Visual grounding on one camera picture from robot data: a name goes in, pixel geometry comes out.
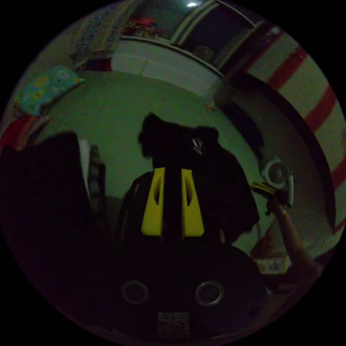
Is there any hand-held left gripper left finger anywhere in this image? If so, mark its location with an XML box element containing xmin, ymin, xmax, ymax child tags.
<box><xmin>141</xmin><ymin>167</ymin><xmax>166</xmax><ymax>236</ymax></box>

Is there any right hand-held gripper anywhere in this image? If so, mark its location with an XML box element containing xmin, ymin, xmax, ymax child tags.
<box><xmin>251</xmin><ymin>181</ymin><xmax>291</xmax><ymax>208</ymax></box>

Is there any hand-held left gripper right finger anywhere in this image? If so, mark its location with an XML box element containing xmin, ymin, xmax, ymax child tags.
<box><xmin>181</xmin><ymin>168</ymin><xmax>205</xmax><ymax>238</ymax></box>

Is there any black short sleeve shirt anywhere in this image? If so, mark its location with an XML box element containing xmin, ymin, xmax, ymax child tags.
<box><xmin>138</xmin><ymin>112</ymin><xmax>261</xmax><ymax>245</ymax></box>

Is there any person's right forearm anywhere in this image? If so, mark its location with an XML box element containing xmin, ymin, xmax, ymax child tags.
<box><xmin>272</xmin><ymin>208</ymin><xmax>324</xmax><ymax>274</ymax></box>

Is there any person's right hand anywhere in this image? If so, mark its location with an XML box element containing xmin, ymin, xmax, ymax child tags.
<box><xmin>265</xmin><ymin>194</ymin><xmax>289</xmax><ymax>217</ymax></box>

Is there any bed with green sheet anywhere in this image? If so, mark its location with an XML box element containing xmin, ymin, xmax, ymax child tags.
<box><xmin>34</xmin><ymin>70</ymin><xmax>272</xmax><ymax>253</ymax></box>

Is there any pile of clothes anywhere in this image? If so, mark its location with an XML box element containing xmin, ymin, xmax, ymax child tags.
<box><xmin>0</xmin><ymin>132</ymin><xmax>108</xmax><ymax>245</ymax></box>

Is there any white cupboard with flowers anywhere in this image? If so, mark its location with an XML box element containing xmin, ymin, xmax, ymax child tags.
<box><xmin>110</xmin><ymin>16</ymin><xmax>226</xmax><ymax>96</ymax></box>

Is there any red folded blanket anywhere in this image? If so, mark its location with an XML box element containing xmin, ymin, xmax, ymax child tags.
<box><xmin>0</xmin><ymin>115</ymin><xmax>51</xmax><ymax>151</ymax></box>

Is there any dark window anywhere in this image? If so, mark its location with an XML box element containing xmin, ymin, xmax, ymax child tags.
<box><xmin>173</xmin><ymin>2</ymin><xmax>261</xmax><ymax>75</ymax></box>

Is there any blue printed pillow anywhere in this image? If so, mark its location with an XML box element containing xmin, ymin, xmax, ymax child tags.
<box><xmin>14</xmin><ymin>65</ymin><xmax>87</xmax><ymax>116</ymax></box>

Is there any printed curtain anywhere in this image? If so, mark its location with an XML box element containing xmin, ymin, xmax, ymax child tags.
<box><xmin>71</xmin><ymin>4</ymin><xmax>142</xmax><ymax>56</ymax></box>

